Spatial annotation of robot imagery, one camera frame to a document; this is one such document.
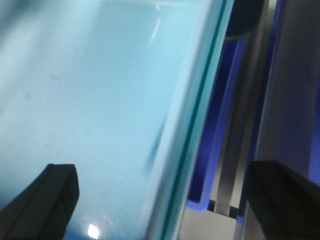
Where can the light blue bin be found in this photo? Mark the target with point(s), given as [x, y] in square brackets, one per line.
[118, 88]

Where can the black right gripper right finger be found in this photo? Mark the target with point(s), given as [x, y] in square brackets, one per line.
[285, 203]

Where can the dark blue bin lower right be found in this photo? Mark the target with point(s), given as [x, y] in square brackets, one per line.
[215, 126]

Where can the steel shelf divider rail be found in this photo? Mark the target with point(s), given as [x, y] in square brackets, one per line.
[246, 26]

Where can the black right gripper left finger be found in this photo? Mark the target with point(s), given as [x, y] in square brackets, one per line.
[43, 210]

